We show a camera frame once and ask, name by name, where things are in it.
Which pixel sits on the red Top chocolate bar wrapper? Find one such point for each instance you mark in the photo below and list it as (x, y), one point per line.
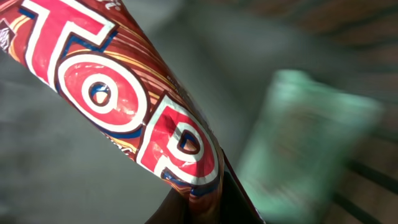
(97, 58)

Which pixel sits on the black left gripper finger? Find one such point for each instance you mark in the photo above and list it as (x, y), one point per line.
(172, 210)

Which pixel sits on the light green snack packet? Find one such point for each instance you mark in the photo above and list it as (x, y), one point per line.
(297, 150)

